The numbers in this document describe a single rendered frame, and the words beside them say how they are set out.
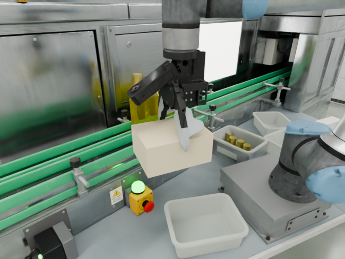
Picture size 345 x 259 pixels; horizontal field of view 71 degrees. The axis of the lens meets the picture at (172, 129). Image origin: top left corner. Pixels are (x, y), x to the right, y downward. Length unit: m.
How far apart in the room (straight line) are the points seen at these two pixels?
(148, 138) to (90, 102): 0.54
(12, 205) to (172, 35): 0.56
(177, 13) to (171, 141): 0.25
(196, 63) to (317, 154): 0.36
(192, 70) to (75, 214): 0.54
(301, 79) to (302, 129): 1.03
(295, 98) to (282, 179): 1.03
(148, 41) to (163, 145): 0.67
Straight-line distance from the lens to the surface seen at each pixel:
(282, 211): 0.80
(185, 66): 0.52
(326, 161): 0.65
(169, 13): 0.48
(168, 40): 0.49
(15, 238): 0.79
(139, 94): 0.49
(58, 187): 0.76
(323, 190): 0.66
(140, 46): 1.07
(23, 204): 0.76
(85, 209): 0.82
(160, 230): 0.83
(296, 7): 0.66
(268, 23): 1.82
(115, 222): 0.87
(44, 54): 0.94
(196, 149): 0.55
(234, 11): 0.49
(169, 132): 0.55
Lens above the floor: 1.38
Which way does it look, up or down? 27 degrees down
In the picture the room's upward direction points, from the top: straight up
